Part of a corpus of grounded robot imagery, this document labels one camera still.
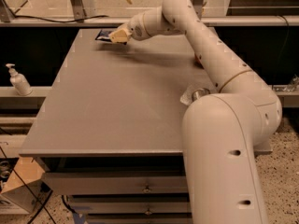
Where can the white pump bottle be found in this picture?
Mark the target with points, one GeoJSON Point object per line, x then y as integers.
{"type": "Point", "coordinates": [18, 81]}

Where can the cardboard box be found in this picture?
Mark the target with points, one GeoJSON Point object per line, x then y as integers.
{"type": "Point", "coordinates": [19, 193]}

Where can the grey drawer cabinet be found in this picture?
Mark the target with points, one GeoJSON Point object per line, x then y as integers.
{"type": "Point", "coordinates": [109, 134]}

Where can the grey metal bracket left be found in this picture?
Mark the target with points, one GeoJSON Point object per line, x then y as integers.
{"type": "Point", "coordinates": [83, 9]}

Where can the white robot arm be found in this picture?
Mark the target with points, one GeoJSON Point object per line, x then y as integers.
{"type": "Point", "coordinates": [221, 130]}

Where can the silver blue energy drink can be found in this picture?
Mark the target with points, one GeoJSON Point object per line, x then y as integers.
{"type": "Point", "coordinates": [192, 94]}

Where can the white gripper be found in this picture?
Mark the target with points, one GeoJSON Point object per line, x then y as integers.
{"type": "Point", "coordinates": [135, 29]}

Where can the red apple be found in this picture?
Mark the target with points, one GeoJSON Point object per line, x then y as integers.
{"type": "Point", "coordinates": [197, 62]}

